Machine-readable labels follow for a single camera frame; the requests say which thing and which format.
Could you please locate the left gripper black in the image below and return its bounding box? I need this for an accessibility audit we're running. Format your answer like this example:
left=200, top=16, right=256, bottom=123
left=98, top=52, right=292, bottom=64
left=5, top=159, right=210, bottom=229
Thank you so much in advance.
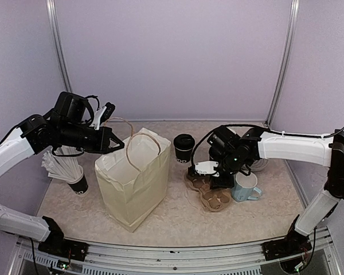
left=58, top=121, right=124, bottom=154

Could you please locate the brown pulp cup carrier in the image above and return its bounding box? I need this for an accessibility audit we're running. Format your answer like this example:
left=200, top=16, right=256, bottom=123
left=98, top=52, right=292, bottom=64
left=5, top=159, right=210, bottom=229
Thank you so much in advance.
left=184, top=172, right=233, bottom=212

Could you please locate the beige paper bag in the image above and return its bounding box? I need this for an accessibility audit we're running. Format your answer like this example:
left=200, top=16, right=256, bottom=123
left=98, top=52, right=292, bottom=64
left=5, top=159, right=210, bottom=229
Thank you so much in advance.
left=95, top=128, right=171, bottom=233

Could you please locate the black plastic cup lid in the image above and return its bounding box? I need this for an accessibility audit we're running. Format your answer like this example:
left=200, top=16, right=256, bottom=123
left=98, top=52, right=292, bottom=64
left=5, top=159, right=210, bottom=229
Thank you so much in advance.
left=173, top=133, right=196, bottom=151

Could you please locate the stack of paper cups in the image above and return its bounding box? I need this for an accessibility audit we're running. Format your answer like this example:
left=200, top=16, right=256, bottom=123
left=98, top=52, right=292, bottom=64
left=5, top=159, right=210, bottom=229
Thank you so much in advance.
left=227, top=127, right=238, bottom=135

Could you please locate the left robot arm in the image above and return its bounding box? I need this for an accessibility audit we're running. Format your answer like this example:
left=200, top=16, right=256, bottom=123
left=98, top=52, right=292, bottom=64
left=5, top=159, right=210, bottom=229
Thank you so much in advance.
left=0, top=92, right=124, bottom=255

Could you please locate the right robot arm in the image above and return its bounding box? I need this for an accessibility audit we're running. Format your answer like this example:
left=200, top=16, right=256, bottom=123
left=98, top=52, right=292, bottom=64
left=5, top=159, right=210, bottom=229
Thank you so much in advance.
left=187, top=124, right=344, bottom=254

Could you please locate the light blue ceramic mug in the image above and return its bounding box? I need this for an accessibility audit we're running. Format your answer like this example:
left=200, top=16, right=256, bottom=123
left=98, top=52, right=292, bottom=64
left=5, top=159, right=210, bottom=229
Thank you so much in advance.
left=232, top=173, right=263, bottom=202

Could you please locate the grey swirl silicone lid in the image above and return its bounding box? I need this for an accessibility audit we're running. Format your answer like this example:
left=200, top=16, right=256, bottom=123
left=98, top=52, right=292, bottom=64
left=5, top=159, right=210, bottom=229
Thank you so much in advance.
left=251, top=159, right=268, bottom=172

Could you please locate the bundle of white straws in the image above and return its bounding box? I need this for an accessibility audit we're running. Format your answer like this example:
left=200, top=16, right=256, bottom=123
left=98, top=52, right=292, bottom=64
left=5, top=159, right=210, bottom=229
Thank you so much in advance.
left=41, top=146, right=83, bottom=182

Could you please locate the black cup holding straws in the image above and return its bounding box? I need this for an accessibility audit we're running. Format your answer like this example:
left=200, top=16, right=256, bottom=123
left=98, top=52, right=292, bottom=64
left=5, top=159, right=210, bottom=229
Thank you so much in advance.
left=67, top=172, right=88, bottom=195

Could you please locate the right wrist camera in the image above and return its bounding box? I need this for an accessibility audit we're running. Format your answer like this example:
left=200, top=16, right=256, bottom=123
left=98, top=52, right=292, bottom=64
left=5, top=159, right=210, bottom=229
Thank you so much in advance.
left=187, top=160, right=219, bottom=176

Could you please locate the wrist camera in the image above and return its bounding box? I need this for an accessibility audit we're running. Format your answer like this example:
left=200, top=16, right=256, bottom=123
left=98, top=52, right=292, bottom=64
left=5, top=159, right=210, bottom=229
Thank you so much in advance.
left=187, top=160, right=219, bottom=176
left=90, top=102, right=116, bottom=130

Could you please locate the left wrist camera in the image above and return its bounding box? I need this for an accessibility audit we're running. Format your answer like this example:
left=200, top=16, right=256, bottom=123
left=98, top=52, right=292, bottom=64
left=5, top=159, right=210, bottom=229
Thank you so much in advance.
left=90, top=102, right=116, bottom=130

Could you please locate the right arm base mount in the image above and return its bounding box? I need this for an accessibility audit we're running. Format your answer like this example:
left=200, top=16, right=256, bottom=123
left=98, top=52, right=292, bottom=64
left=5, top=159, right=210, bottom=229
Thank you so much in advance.
left=261, top=215, right=312, bottom=261

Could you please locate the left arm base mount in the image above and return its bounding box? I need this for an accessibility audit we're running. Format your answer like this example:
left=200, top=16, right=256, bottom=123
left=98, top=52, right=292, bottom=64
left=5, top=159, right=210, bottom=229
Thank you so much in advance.
left=38, top=216, right=89, bottom=262

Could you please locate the aluminium front rail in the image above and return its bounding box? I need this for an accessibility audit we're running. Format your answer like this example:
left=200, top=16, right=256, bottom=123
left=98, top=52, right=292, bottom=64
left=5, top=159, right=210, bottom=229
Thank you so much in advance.
left=8, top=237, right=342, bottom=275

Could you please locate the left aluminium corner post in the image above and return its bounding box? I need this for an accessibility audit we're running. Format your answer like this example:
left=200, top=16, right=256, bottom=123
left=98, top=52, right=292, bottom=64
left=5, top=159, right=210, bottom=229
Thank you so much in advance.
left=46, top=0, right=73, bottom=93

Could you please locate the aluminium corner post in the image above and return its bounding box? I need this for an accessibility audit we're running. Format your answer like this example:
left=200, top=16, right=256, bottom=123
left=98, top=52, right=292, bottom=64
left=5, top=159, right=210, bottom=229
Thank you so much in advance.
left=46, top=0, right=73, bottom=93
left=265, top=0, right=300, bottom=127

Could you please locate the right aluminium corner post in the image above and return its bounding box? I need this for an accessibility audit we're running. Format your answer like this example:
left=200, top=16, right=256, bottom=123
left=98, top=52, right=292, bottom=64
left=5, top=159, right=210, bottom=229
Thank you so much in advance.
left=265, top=0, right=300, bottom=127

